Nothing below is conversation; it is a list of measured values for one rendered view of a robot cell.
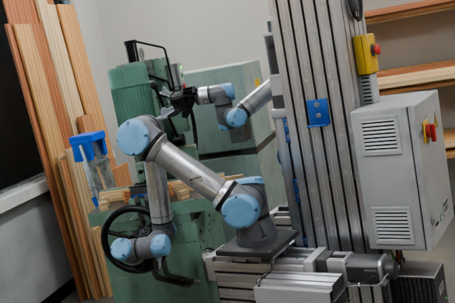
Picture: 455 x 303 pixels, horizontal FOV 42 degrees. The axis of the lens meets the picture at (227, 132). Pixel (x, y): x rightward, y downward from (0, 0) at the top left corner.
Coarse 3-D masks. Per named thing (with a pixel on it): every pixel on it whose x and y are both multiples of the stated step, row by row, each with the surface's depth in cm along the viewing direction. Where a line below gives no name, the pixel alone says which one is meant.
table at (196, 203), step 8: (192, 192) 266; (120, 200) 276; (176, 200) 256; (184, 200) 254; (192, 200) 254; (200, 200) 253; (208, 200) 253; (96, 208) 268; (112, 208) 263; (176, 208) 255; (184, 208) 255; (192, 208) 254; (200, 208) 254; (208, 208) 253; (88, 216) 261; (96, 216) 261; (104, 216) 260; (120, 216) 259; (128, 216) 259; (96, 224) 261; (136, 224) 248
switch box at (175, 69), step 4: (172, 64) 290; (176, 64) 289; (180, 64) 296; (168, 68) 290; (172, 68) 290; (176, 68) 290; (168, 72) 290; (172, 72) 290; (176, 72) 290; (180, 72) 293; (168, 76) 291; (176, 76) 290; (180, 76) 292; (168, 80) 292; (176, 80) 291; (180, 80) 291; (184, 80) 299; (176, 84) 291; (180, 84) 291; (176, 88) 291
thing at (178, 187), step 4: (228, 176) 268; (232, 176) 266; (236, 176) 265; (240, 176) 265; (228, 180) 266; (176, 184) 270; (180, 184) 269; (184, 184) 269; (172, 188) 270; (176, 188) 270; (180, 188) 270; (184, 188) 269; (188, 188) 269
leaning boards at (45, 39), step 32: (32, 0) 418; (32, 32) 402; (64, 32) 442; (32, 64) 395; (64, 64) 439; (32, 96) 391; (64, 96) 426; (96, 96) 467; (32, 128) 390; (64, 128) 423; (96, 128) 457; (64, 160) 393; (64, 192) 402; (64, 224) 401; (96, 256) 402; (96, 288) 402
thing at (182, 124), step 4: (168, 104) 283; (180, 112) 283; (176, 116) 283; (180, 116) 283; (188, 116) 286; (172, 120) 284; (176, 120) 283; (180, 120) 283; (184, 120) 283; (188, 120) 284; (176, 124) 284; (180, 124) 284; (184, 124) 283; (188, 124) 284; (176, 128) 284; (180, 128) 284; (184, 128) 284; (188, 128) 283; (180, 132) 284
